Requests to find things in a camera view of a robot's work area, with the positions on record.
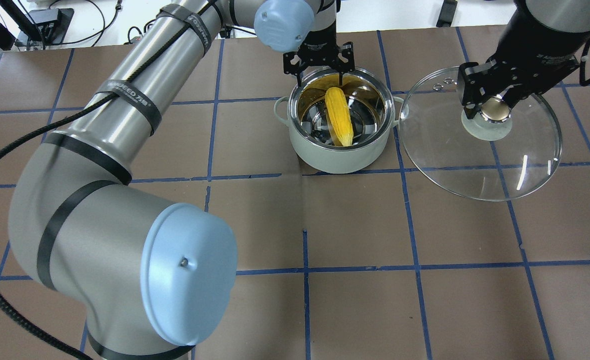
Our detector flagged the yellow corn cob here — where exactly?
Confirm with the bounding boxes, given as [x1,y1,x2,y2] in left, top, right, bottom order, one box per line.
[324,86,354,147]

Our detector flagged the glass pot lid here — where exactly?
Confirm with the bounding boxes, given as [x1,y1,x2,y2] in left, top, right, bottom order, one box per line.
[398,67,562,202]

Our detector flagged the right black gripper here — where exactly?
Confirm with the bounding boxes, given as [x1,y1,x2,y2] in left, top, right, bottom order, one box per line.
[457,10,590,119]

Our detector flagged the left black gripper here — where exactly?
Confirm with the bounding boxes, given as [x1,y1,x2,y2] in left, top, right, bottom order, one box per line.
[283,21,356,87]

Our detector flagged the pale green cooking pot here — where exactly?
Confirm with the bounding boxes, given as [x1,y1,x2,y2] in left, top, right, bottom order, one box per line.
[274,67,404,174]

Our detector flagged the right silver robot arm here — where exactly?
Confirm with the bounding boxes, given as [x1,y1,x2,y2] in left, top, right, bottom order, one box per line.
[457,0,590,119]

